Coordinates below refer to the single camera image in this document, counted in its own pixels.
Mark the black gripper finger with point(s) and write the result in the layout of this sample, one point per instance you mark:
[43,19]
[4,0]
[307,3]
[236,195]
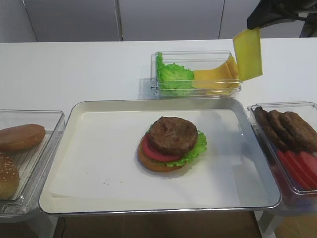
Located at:
[267,13]

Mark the yellow cheese slice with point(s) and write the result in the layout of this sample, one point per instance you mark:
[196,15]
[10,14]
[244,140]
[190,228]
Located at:
[247,48]

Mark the cheese slices in container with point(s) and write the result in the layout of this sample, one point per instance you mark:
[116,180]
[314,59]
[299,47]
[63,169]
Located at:
[220,81]

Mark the clear lettuce cheese container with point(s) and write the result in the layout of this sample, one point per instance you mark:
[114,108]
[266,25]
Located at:
[193,60]

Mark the left brown patty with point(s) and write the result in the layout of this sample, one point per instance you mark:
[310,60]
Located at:
[261,117]

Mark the middle brown patty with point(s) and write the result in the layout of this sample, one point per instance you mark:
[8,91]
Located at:
[291,143]

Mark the green lettuce in container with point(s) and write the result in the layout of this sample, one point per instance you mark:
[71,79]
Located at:
[174,80]

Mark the clear patty tomato container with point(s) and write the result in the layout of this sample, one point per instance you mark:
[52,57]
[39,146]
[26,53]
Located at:
[294,198]

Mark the right brown patty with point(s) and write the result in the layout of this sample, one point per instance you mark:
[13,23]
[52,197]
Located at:
[303,133]

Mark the lettuce leaf on burger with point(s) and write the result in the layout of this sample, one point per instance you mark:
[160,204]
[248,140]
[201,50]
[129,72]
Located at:
[190,156]

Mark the right tomato slice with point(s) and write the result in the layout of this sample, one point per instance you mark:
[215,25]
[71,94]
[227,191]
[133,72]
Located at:
[309,163]

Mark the brown patty on burger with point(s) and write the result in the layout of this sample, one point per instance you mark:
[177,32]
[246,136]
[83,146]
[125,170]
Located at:
[173,136]

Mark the middle tomato slice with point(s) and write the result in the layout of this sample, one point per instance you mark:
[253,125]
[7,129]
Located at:
[303,168]

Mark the left tomato slice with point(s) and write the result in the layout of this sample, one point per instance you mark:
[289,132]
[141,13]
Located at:
[287,166]

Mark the tomato slice on burger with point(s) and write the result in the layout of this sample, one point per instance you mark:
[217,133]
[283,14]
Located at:
[155,154]

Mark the bottom bun on tray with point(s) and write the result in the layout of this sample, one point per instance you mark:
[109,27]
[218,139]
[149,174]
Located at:
[151,165]

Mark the white parchment paper sheet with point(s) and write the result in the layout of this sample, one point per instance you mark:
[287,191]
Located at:
[97,164]

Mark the flat bottom bun in container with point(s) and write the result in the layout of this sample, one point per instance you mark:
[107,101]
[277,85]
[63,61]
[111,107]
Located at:
[21,137]

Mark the clear bun container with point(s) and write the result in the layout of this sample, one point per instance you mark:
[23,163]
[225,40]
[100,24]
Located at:
[33,164]

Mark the metal baking tray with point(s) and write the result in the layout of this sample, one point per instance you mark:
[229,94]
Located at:
[67,206]

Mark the right sesame top bun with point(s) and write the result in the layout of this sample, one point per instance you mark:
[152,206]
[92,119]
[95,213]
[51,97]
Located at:
[9,177]

